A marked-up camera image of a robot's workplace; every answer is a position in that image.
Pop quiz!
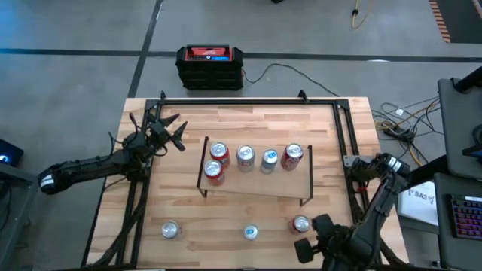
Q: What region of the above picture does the black diagonal support bar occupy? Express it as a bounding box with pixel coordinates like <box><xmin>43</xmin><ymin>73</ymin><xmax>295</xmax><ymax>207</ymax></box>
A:
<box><xmin>406</xmin><ymin>154</ymin><xmax>449</xmax><ymax>189</ymax></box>

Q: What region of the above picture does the silver soda can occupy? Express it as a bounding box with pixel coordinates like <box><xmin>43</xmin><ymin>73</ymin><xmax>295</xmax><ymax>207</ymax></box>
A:
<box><xmin>235</xmin><ymin>144</ymin><xmax>256</xmax><ymax>173</ymax></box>
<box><xmin>161</xmin><ymin>220</ymin><xmax>182</xmax><ymax>240</ymax></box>

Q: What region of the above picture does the slim silver blue drink can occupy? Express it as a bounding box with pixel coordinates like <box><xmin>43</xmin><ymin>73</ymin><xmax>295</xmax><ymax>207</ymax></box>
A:
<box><xmin>243</xmin><ymin>224</ymin><xmax>260</xmax><ymax>241</ymax></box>
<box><xmin>260</xmin><ymin>148</ymin><xmax>279</xmax><ymax>175</ymax></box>

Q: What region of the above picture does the red Coca-Cola can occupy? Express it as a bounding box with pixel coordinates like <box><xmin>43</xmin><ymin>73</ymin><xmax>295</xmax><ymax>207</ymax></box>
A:
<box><xmin>288</xmin><ymin>215</ymin><xmax>313</xmax><ymax>237</ymax></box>
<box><xmin>279</xmin><ymin>142</ymin><xmax>304</xmax><ymax>172</ymax></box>

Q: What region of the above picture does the dark grey desk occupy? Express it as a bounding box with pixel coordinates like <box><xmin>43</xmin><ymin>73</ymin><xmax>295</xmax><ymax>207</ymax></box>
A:
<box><xmin>432</xmin><ymin>173</ymin><xmax>482</xmax><ymax>271</ymax></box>

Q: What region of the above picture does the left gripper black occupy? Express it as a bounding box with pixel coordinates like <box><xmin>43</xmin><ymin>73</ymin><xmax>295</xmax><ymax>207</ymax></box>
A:
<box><xmin>145</xmin><ymin>112</ymin><xmax>189</xmax><ymax>153</ymax></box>

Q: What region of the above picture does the red-orange Fanta can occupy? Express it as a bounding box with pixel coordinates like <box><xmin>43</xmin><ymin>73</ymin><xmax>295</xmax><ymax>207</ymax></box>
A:
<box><xmin>203</xmin><ymin>159</ymin><xmax>226</xmax><ymax>187</ymax></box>
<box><xmin>209</xmin><ymin>141</ymin><xmax>231</xmax><ymax>166</ymax></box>

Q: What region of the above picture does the red black power station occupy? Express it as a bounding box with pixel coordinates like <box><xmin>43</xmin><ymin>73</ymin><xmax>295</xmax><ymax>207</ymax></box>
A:
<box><xmin>175</xmin><ymin>44</ymin><xmax>245</xmax><ymax>91</ymax></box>

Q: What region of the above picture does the black metal table frame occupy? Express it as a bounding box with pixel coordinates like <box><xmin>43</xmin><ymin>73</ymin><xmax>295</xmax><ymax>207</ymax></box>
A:
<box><xmin>81</xmin><ymin>96</ymin><xmax>407</xmax><ymax>270</ymax></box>

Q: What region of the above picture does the grey metal workbench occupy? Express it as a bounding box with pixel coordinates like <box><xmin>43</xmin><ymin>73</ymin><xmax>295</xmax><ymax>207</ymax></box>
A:
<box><xmin>0</xmin><ymin>162</ymin><xmax>63</xmax><ymax>270</ymax></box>

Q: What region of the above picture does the black computer with blue light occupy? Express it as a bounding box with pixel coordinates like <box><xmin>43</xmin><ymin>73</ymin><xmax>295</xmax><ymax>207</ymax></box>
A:
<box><xmin>0</xmin><ymin>138</ymin><xmax>24</xmax><ymax>168</ymax></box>

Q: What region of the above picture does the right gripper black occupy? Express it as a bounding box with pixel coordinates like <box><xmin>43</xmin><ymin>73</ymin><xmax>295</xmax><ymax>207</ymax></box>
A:
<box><xmin>293</xmin><ymin>213</ymin><xmax>355</xmax><ymax>265</ymax></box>

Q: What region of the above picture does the white paper sign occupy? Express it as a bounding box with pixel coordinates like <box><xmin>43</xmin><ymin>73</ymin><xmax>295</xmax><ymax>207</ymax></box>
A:
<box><xmin>397</xmin><ymin>180</ymin><xmax>440</xmax><ymax>227</ymax></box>

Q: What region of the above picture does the tangled cable bundle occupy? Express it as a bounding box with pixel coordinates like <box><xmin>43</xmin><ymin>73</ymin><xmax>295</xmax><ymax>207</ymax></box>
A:
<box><xmin>371</xmin><ymin>96</ymin><xmax>444</xmax><ymax>166</ymax></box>

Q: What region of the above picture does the backlit black keyboard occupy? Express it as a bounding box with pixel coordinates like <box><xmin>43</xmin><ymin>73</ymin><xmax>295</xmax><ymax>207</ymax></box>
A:
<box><xmin>447</xmin><ymin>193</ymin><xmax>482</xmax><ymax>241</ymax></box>

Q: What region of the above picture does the wooden shelf with black legs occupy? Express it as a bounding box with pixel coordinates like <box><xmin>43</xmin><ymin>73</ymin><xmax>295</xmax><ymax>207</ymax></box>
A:
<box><xmin>195</xmin><ymin>135</ymin><xmax>316</xmax><ymax>207</ymax></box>

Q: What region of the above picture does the grey desk top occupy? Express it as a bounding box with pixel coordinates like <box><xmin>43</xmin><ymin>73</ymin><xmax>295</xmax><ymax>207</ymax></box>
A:
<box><xmin>438</xmin><ymin>77</ymin><xmax>482</xmax><ymax>180</ymax></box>

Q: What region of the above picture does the black pole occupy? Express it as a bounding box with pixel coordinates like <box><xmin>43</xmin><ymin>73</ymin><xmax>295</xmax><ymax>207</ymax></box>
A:
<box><xmin>453</xmin><ymin>65</ymin><xmax>482</xmax><ymax>94</ymax></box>

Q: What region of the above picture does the yellow extension cable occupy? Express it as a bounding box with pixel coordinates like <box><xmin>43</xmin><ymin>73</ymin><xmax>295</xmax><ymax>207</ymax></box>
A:
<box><xmin>350</xmin><ymin>0</ymin><xmax>374</xmax><ymax>30</ymax></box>

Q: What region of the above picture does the black mat with orange stripe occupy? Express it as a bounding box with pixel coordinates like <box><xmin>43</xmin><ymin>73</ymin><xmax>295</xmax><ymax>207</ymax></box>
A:
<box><xmin>428</xmin><ymin>0</ymin><xmax>482</xmax><ymax>44</ymax></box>

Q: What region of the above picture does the black power cable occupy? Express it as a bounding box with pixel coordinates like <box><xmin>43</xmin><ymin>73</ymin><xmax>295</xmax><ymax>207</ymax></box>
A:
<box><xmin>240</xmin><ymin>62</ymin><xmax>340</xmax><ymax>98</ymax></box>

